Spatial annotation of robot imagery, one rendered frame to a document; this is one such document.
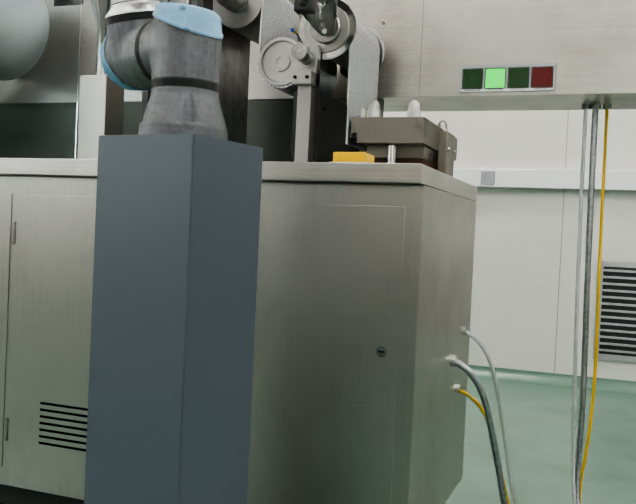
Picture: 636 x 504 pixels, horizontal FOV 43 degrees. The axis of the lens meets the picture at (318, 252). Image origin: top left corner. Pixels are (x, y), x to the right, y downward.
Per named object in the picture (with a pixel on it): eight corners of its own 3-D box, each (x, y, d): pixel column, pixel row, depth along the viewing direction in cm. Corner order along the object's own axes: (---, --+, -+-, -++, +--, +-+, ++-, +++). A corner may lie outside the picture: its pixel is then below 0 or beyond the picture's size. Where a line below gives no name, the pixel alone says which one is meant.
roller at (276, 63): (257, 86, 201) (259, 37, 201) (295, 103, 225) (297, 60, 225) (301, 85, 197) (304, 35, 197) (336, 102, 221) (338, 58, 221)
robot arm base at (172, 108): (191, 135, 128) (194, 72, 127) (119, 136, 135) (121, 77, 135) (244, 146, 141) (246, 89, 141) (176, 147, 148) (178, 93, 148)
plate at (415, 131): (356, 142, 189) (357, 116, 188) (399, 160, 226) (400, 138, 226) (423, 143, 183) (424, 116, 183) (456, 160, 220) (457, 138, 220)
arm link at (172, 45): (175, 74, 129) (179, -11, 129) (131, 82, 139) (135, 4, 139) (235, 86, 138) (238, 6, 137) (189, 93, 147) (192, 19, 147)
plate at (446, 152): (437, 175, 199) (439, 130, 198) (445, 178, 208) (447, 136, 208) (447, 175, 198) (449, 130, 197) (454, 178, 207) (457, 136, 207)
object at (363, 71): (346, 106, 194) (350, 29, 193) (374, 120, 216) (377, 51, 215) (348, 106, 193) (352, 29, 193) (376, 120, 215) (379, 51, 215)
